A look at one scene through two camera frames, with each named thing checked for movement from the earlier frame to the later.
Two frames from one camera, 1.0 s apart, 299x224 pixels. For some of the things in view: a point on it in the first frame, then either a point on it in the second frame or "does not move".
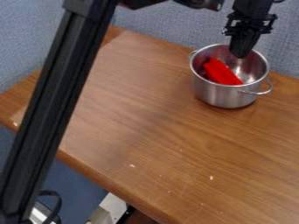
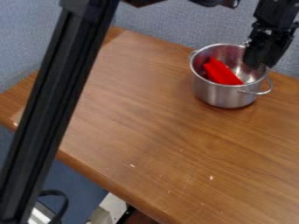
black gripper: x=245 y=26 to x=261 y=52
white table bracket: x=108 y=211 does not move
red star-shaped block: x=218 y=73 does not move
